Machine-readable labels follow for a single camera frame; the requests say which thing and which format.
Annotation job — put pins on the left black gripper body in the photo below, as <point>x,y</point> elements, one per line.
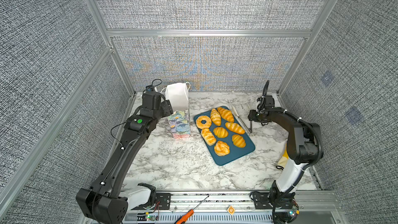
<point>158,114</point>

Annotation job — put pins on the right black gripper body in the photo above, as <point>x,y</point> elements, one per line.
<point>259,116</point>

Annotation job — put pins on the cream serving tongs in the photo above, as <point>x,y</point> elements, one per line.
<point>241,112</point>

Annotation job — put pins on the white floral paper bag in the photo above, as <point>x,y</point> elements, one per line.
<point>179,120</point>

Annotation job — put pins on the fake croissant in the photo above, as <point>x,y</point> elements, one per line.
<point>215,117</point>
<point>234,127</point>
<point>238,141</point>
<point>226,114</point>

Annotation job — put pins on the fake long twisted bread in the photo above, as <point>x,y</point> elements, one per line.
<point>208,136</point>

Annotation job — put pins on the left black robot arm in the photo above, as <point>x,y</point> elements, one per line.
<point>102,201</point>

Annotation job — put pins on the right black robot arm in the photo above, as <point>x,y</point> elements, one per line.
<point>303,146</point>

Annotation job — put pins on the fake croissant top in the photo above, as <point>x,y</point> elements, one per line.
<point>226,114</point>

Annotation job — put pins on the fake round striped bun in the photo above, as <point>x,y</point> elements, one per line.
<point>220,132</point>

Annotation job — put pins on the teal rectangular tray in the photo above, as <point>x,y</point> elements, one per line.
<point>235,152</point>

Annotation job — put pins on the yellow work glove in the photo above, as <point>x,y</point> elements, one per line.
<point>283,160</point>

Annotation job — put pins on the small orange tag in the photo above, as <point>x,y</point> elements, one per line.
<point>231,210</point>

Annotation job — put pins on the fake ring donut bread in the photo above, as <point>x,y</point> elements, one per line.
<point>203,122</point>

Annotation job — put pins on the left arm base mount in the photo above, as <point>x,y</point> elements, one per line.
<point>161,201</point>

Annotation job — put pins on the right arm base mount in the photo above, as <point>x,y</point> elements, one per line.
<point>284,208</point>

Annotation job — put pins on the orange handled screwdriver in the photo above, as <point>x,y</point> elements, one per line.
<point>185,217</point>

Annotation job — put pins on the aluminium front rail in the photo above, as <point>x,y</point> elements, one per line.
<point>316,207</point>

